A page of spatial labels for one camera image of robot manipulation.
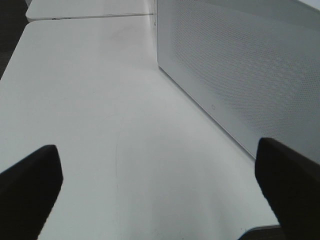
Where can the white microwave oven body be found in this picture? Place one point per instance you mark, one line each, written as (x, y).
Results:
(154, 21)

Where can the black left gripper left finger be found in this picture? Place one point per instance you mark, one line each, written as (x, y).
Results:
(28, 192)

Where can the white microwave door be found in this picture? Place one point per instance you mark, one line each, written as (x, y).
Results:
(252, 65)

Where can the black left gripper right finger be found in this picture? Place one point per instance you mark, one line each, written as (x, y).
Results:
(290, 183)

